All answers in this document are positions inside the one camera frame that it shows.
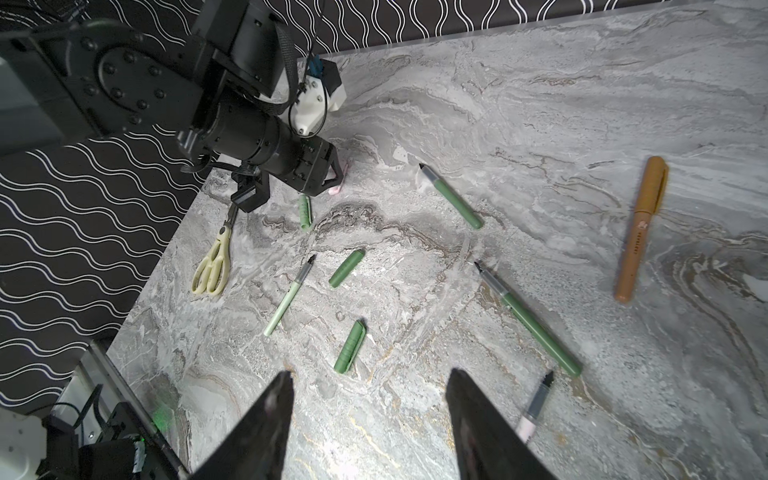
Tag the green pen cap upper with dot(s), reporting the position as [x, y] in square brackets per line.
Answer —
[346, 267]

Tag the light green pen cap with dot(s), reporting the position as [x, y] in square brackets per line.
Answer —
[305, 212]

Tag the orange pen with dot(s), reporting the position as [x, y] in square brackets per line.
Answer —
[648, 203]

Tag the pink pen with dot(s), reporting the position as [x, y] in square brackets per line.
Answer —
[528, 422]

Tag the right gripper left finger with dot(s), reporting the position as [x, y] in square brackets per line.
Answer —
[256, 447]

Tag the green pen cap lower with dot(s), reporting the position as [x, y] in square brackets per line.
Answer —
[351, 347]

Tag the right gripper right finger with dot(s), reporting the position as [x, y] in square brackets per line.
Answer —
[486, 445]

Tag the small black clamp vise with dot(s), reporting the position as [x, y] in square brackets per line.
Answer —
[252, 191]

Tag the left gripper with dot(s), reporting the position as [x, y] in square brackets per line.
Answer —
[309, 166]

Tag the light green pen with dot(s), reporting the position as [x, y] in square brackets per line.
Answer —
[289, 297]

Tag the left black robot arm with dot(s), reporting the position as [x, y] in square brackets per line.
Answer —
[225, 92]

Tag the dark green pen upper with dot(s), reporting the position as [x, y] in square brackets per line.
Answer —
[458, 203]

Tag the yellow handled scissors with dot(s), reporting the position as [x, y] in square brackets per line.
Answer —
[212, 273]

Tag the dark green pen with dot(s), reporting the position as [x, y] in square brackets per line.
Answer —
[458, 203]
[538, 331]

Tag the dark green pen middle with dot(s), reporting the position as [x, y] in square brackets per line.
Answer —
[538, 331]

